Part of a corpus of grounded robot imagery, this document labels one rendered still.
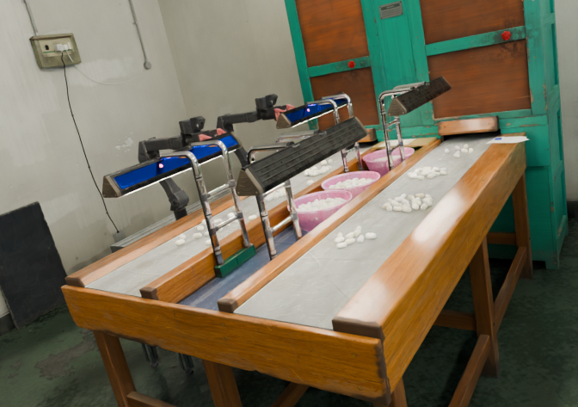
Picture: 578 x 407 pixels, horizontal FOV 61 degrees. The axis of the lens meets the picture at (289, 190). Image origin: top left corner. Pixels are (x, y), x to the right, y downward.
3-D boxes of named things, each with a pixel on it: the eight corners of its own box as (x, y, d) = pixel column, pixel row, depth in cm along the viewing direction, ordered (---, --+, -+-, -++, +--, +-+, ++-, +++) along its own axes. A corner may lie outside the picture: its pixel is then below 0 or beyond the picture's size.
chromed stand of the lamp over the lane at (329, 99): (316, 188, 254) (300, 103, 243) (335, 177, 269) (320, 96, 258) (349, 188, 243) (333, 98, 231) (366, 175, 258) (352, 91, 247)
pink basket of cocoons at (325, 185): (321, 212, 215) (316, 192, 213) (328, 194, 240) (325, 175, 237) (382, 205, 208) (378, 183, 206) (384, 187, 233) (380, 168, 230)
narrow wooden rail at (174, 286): (148, 321, 153) (138, 289, 150) (380, 161, 293) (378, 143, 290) (159, 323, 149) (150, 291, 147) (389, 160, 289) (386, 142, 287)
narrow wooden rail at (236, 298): (224, 337, 134) (215, 301, 131) (434, 157, 274) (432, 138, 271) (240, 340, 130) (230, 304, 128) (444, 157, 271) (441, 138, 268)
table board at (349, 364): (73, 326, 177) (59, 286, 173) (79, 323, 179) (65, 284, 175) (388, 407, 106) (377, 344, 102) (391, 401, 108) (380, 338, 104)
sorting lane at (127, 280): (86, 292, 168) (83, 286, 168) (335, 153, 308) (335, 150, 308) (142, 302, 151) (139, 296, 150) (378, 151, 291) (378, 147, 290)
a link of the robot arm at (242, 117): (262, 108, 277) (222, 114, 294) (253, 111, 269) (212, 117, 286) (267, 129, 280) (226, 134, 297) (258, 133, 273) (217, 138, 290)
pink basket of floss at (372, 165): (374, 182, 244) (372, 163, 241) (359, 172, 269) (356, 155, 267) (425, 169, 246) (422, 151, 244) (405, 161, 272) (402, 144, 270)
